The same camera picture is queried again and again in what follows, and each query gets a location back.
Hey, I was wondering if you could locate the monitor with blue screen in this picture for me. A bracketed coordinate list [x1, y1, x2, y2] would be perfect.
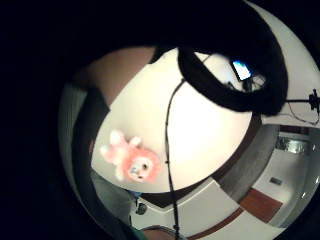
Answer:
[231, 59, 253, 82]

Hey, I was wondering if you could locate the black tripod stand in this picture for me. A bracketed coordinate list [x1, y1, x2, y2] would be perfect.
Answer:
[286, 87, 320, 116]

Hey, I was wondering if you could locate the red-brown cabinet panel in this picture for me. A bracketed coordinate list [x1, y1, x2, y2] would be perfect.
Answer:
[238, 188, 284, 224]

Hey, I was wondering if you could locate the pink soft toy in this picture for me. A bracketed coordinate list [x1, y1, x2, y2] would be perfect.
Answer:
[99, 129, 164, 184]

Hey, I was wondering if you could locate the small dark round object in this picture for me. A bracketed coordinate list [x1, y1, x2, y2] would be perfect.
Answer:
[135, 201, 148, 216]

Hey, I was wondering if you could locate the black cable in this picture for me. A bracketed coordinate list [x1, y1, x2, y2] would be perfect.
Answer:
[162, 78, 186, 240]

